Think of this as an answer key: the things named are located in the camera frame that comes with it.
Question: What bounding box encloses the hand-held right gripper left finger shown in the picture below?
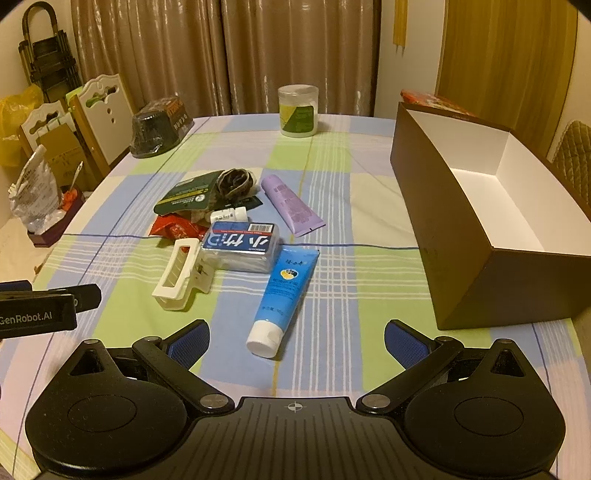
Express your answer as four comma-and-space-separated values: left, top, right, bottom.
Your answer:
59, 319, 235, 418

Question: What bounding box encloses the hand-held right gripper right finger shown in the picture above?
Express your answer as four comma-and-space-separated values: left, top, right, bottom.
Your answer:
356, 319, 533, 418

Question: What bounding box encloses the white hair claw clip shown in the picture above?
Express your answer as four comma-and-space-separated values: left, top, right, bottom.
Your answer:
151, 237, 214, 311

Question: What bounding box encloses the blue tube with white cap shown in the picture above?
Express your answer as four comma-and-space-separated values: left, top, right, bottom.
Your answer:
246, 247, 321, 358

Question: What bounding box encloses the blue tissue pack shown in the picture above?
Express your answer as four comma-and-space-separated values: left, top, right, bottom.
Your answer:
199, 220, 281, 274

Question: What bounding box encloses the red packet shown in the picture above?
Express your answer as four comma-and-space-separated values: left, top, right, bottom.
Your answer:
150, 215, 211, 241

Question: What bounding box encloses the dark green packet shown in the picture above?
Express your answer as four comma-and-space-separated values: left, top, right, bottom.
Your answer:
154, 170, 227, 215

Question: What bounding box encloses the small black tube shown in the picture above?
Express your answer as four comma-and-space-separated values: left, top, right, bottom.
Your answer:
226, 194, 264, 214

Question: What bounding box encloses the brown cardboard box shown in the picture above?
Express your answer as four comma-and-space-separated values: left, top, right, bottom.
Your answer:
390, 102, 591, 330

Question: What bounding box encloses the brown hair scrunchie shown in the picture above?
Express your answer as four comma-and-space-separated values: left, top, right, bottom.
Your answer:
217, 167, 257, 201

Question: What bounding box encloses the purple tube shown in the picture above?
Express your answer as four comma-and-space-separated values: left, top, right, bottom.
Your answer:
261, 174, 326, 237

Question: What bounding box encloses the checked cloth covered desktop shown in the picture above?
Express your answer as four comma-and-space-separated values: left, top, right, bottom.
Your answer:
0, 113, 591, 480

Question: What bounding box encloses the purple box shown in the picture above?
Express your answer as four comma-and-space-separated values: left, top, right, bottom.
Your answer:
28, 187, 86, 247

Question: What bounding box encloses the small tan cardboard box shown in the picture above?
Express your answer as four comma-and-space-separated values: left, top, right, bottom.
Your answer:
37, 124, 93, 190

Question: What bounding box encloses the yellow plastic bag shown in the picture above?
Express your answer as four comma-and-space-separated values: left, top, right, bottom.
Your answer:
0, 84, 44, 167

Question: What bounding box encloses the white chair back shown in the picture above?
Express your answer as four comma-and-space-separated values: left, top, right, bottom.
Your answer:
21, 100, 77, 158

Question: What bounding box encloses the black wrapped bowl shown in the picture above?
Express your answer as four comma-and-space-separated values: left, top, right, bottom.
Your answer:
129, 95, 195, 158

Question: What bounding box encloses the white chair with green cutout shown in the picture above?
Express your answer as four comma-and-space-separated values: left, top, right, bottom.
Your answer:
69, 74, 134, 174

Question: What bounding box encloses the red instant noodle bowl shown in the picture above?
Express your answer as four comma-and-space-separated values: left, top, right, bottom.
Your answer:
400, 89, 481, 116

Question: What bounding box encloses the quilted brown chair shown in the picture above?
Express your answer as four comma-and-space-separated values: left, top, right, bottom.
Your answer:
551, 120, 591, 204

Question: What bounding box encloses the white jar with green label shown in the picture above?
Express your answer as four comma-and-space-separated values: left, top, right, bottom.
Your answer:
278, 84, 320, 138

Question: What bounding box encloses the brown curtain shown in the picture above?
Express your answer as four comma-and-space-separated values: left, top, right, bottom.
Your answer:
69, 0, 409, 118

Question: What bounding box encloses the wooden door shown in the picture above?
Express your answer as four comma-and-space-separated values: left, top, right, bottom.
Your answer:
436, 0, 580, 158

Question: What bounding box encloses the yellow wall hanging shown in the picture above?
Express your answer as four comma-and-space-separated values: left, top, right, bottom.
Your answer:
392, 0, 409, 49

